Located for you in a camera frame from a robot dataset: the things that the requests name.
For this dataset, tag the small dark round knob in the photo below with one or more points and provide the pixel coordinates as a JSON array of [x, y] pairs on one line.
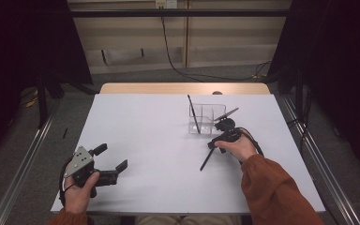
[[217, 92]]

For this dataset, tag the person's left hand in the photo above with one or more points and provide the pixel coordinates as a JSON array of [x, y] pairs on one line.
[[78, 197]]

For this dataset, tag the black horizontal frame bar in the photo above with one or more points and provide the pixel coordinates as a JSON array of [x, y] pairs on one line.
[[168, 13]]

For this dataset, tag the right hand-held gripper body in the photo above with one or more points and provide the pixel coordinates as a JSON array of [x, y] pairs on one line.
[[228, 126]]

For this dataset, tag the small black stick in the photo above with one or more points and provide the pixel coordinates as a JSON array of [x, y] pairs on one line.
[[65, 133]]

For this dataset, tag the person's beige trousers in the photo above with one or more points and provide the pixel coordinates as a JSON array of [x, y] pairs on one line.
[[184, 220]]

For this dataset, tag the thin black cosmetic pen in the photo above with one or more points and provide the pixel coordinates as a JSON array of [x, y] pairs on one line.
[[206, 160]]

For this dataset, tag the metal floor rail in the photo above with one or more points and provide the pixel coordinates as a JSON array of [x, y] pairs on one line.
[[334, 187], [22, 162]]

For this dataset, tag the black makeup brush silver ferrule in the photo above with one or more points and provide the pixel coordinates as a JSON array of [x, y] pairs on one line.
[[194, 115]]

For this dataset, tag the wooden table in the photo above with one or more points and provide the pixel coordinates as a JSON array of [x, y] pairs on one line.
[[168, 88]]

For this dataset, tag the black stand post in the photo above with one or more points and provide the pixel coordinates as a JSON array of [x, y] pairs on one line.
[[42, 103]]

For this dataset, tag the white wall socket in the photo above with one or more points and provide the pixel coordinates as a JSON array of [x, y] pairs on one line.
[[166, 3]]

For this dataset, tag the clear acrylic organizer box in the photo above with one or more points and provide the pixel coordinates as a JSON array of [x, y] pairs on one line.
[[209, 122]]

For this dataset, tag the black curtain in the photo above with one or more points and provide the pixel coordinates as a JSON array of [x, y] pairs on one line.
[[340, 62], [22, 56]]

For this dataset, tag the person's right hand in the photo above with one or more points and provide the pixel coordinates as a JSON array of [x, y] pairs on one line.
[[240, 148]]

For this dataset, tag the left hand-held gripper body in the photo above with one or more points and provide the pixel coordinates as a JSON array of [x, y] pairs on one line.
[[80, 164]]

